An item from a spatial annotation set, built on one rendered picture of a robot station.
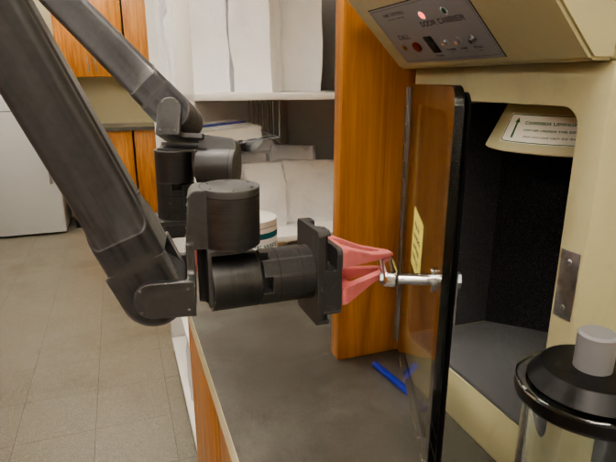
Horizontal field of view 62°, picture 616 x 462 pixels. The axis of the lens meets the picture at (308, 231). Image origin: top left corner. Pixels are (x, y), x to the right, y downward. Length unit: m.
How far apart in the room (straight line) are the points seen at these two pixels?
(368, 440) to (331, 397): 0.11
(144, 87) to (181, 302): 0.42
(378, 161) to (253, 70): 0.94
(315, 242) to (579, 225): 0.25
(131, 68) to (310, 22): 1.07
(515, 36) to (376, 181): 0.36
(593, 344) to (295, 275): 0.26
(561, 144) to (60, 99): 0.49
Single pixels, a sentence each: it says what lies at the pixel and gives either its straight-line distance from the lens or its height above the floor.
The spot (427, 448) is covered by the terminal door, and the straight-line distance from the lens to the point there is 0.59.
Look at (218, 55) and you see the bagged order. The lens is 1.76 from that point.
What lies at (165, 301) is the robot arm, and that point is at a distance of 0.49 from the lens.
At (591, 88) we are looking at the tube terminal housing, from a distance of 0.54.
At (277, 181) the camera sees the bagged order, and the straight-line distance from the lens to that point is 1.71.
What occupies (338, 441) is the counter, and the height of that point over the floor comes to 0.94.
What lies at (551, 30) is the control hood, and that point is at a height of 1.43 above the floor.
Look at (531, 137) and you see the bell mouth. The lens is 0.62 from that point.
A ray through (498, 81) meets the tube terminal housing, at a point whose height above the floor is 1.39.
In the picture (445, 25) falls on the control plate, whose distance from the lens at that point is 0.60.
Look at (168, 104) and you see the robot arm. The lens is 0.80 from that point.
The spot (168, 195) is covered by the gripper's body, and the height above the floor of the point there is 1.23.
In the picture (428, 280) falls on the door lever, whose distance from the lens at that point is 0.53.
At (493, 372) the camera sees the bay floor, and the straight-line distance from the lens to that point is 0.76.
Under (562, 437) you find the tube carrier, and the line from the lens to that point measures 0.45.
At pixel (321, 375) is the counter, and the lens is 0.86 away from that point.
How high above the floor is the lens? 1.39
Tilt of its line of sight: 16 degrees down
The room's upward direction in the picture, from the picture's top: straight up
